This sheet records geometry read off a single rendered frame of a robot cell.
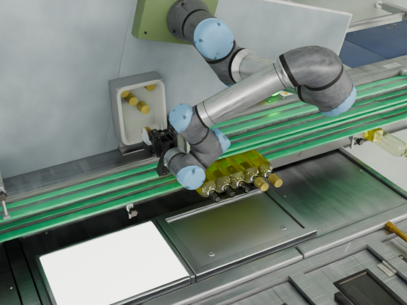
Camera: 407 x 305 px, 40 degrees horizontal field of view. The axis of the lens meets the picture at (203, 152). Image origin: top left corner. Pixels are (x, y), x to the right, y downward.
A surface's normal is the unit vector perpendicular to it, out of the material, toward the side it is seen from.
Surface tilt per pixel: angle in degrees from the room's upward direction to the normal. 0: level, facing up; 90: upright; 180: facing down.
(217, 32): 6
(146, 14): 4
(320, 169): 90
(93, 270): 90
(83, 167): 90
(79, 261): 90
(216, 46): 6
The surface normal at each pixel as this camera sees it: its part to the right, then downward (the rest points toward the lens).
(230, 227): -0.03, -0.86
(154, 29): 0.44, 0.51
